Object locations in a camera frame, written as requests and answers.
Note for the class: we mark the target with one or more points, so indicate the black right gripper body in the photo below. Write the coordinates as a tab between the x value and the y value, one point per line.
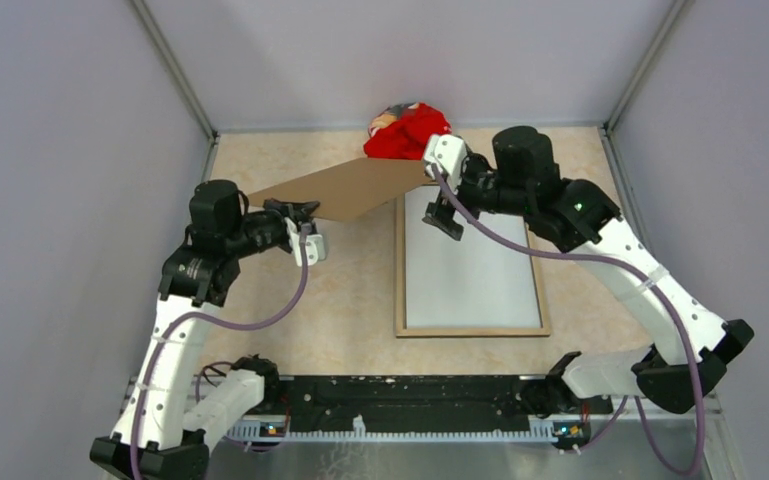
477	189

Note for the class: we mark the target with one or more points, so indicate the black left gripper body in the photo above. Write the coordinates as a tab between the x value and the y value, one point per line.
261	231

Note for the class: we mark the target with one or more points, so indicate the brown backing board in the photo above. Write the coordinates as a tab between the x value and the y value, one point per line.
348	190

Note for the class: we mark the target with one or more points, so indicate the landscape photo print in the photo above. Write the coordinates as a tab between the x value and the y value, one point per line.
470	265

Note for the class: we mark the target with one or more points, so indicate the light wooden picture frame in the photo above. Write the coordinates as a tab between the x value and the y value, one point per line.
463	332

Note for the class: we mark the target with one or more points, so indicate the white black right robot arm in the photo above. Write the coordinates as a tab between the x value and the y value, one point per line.
691	346

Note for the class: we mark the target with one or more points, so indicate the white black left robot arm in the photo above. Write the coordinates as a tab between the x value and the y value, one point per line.
159	435

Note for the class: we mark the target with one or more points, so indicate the crumpled red cloth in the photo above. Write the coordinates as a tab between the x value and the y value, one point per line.
402	131

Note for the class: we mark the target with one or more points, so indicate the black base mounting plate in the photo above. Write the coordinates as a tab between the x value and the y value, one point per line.
433	404

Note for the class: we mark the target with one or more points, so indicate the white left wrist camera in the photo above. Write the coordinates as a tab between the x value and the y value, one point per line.
307	245

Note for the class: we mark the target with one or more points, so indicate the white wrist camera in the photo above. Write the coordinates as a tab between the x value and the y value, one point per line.
307	245
448	154

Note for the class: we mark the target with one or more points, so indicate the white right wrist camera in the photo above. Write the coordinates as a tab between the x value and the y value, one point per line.
448	154

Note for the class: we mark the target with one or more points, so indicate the aluminium front rail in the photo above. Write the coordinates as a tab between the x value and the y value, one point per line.
549	430

